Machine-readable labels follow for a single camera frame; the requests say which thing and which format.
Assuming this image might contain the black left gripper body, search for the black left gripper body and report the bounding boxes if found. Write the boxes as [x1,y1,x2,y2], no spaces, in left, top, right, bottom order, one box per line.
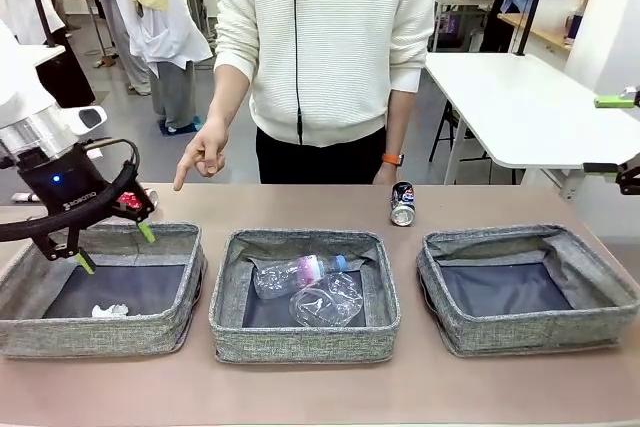
[18,144,114,222]

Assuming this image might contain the white tissue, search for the white tissue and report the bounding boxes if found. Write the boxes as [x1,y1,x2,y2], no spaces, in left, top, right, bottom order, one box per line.
[91,302,144,319]

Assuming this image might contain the clear bottle pink label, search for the clear bottle pink label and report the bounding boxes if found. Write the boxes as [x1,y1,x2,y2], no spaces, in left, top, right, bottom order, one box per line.
[252,254,349,301]

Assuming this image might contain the crushed clear plastic bottle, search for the crushed clear plastic bottle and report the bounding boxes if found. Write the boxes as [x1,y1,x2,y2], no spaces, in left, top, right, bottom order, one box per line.
[289,271,365,331]

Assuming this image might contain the person's left forearm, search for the person's left forearm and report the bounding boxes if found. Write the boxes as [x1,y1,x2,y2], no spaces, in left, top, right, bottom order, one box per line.
[382,89,420,158]

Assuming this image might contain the person's right forearm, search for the person's right forearm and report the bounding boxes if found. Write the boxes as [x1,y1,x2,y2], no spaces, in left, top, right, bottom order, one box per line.
[202,64,252,131]

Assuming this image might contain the person's right hand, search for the person's right hand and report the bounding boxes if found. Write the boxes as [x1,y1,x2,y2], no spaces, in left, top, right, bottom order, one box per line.
[172,116,231,193]

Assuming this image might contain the person's left hand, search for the person's left hand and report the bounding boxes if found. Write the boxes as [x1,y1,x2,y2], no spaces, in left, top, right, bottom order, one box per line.
[372,162,402,186]

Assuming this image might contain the red crushed can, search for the red crushed can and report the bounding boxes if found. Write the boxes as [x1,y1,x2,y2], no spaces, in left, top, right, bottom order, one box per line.
[117,186,160,213]

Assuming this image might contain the grey fabric basket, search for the grey fabric basket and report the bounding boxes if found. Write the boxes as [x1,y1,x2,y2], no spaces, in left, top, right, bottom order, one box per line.
[415,223,640,359]
[0,220,209,361]
[208,228,402,364]

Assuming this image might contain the white background table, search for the white background table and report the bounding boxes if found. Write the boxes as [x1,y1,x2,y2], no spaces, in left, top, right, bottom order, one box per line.
[423,51,640,198]

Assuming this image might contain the wooden background table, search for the wooden background table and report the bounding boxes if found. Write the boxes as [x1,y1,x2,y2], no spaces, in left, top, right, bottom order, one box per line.
[497,0,591,53]

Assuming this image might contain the background person grey trousers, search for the background person grey trousers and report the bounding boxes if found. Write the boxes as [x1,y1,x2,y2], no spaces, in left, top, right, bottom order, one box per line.
[69,0,151,97]

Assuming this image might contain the background person yellow top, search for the background person yellow top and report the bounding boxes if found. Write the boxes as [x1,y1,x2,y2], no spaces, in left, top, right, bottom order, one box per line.
[102,0,215,134]

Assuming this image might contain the background person white coat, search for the background person white coat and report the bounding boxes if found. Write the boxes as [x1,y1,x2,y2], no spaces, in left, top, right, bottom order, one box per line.
[0,0,96,109]

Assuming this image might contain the person's black trousers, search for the person's black trousers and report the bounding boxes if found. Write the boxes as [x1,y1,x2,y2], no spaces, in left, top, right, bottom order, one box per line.
[254,124,401,186]

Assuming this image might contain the black blue soda can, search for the black blue soda can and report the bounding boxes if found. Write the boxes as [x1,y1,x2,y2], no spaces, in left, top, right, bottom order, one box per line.
[388,180,419,227]

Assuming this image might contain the white knit sweater torso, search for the white knit sweater torso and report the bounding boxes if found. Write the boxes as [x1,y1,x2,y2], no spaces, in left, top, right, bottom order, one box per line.
[213,0,437,148]

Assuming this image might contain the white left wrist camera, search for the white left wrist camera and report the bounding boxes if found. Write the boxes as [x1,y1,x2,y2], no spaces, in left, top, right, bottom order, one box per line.
[62,105,109,137]

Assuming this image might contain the thin black microphone cable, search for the thin black microphone cable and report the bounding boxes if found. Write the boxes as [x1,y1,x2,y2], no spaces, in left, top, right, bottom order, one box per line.
[291,0,305,146]

